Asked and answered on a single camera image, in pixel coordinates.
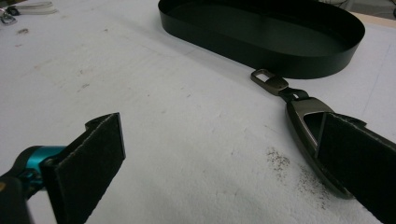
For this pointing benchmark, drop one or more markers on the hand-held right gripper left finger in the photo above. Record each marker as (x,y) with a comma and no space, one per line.
(84,174)

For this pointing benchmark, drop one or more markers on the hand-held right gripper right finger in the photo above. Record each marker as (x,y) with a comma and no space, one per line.
(358,161)

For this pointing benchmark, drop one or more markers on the white foam mat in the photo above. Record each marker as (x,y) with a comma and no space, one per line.
(162,124)

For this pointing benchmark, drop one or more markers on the wooden table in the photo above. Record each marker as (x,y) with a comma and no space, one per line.
(381,21)

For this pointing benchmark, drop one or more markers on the black oval tray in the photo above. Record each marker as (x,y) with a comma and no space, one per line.
(264,63)

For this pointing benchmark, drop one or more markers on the metal tool at corner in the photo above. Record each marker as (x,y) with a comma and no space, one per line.
(35,7)

